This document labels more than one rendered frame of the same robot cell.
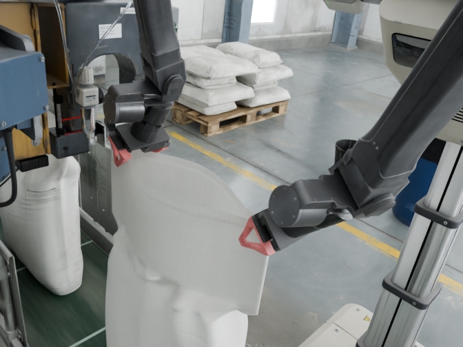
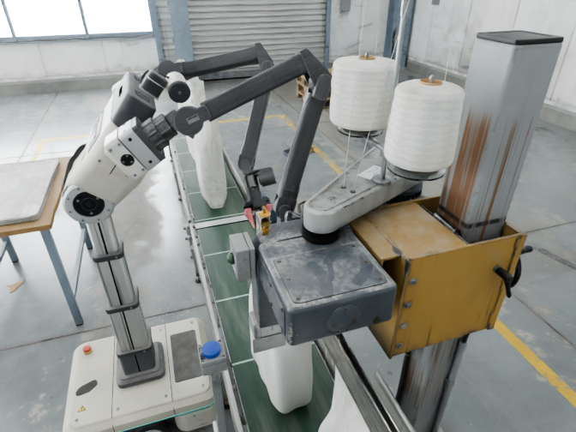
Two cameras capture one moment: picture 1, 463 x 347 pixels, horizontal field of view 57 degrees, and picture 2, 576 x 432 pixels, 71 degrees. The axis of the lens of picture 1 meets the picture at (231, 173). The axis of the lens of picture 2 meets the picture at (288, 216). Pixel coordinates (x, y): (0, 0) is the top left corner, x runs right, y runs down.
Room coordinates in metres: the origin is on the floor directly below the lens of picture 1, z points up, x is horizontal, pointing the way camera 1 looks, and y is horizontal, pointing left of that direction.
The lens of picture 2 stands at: (1.71, 0.71, 1.88)
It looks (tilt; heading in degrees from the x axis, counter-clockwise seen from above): 31 degrees down; 210
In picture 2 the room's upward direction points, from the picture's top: straight up
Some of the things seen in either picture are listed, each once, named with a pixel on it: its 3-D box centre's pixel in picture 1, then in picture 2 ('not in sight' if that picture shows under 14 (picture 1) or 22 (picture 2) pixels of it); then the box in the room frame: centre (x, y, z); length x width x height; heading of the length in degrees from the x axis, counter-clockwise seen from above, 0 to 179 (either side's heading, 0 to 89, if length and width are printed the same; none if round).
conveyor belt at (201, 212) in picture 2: not in sight; (201, 164); (-0.87, -1.73, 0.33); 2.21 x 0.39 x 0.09; 49
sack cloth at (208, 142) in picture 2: not in sight; (208, 151); (-0.39, -1.19, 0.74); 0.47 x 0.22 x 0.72; 47
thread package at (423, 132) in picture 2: not in sight; (423, 123); (0.89, 0.54, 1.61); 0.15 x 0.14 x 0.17; 49
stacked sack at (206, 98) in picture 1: (217, 91); not in sight; (3.85, 0.22, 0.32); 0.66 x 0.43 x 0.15; 141
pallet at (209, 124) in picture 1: (221, 104); not in sight; (4.21, 0.19, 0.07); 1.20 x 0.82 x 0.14; 141
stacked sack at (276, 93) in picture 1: (258, 94); not in sight; (4.31, -0.17, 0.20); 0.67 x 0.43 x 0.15; 139
